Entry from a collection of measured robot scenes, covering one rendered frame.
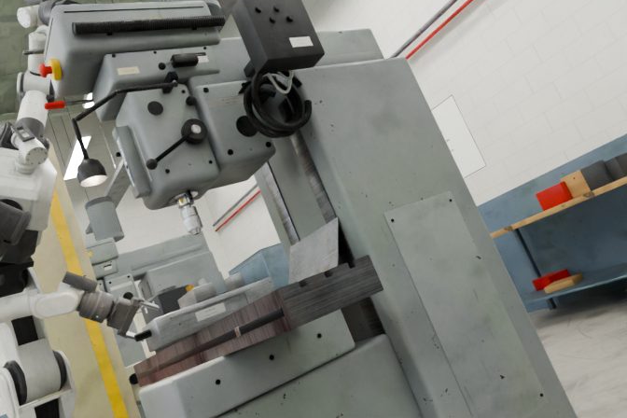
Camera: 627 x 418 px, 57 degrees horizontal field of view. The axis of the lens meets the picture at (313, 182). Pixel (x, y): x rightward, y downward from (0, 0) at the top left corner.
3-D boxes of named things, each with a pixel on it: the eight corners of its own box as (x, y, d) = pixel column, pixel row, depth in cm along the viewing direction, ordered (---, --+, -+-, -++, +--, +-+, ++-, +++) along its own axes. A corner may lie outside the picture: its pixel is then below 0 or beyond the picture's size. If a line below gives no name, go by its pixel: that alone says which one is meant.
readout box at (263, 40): (269, 57, 152) (241, -9, 156) (256, 76, 159) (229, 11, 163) (328, 51, 163) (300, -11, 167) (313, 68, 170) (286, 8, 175)
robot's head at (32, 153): (22, 174, 168) (26, 147, 164) (8, 155, 173) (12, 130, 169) (45, 171, 173) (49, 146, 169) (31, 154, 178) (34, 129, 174)
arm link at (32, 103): (59, 96, 219) (51, 137, 204) (21, 91, 214) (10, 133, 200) (59, 73, 211) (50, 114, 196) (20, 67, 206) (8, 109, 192)
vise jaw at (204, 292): (197, 302, 152) (191, 288, 152) (181, 313, 164) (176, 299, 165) (217, 295, 155) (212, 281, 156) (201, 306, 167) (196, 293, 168)
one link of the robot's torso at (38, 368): (6, 415, 179) (-37, 280, 191) (61, 393, 192) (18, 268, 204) (20, 401, 170) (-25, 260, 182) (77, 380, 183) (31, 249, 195)
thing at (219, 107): (225, 163, 163) (194, 83, 168) (198, 193, 183) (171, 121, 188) (280, 151, 174) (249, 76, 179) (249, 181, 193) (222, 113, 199)
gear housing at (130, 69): (114, 83, 156) (103, 51, 158) (98, 123, 176) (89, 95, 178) (223, 71, 175) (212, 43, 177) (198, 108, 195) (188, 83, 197)
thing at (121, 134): (137, 194, 158) (114, 126, 162) (134, 199, 162) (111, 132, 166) (151, 190, 161) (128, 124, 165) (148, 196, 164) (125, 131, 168)
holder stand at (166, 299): (174, 347, 193) (155, 290, 197) (156, 356, 210) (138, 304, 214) (206, 334, 200) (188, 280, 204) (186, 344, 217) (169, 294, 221)
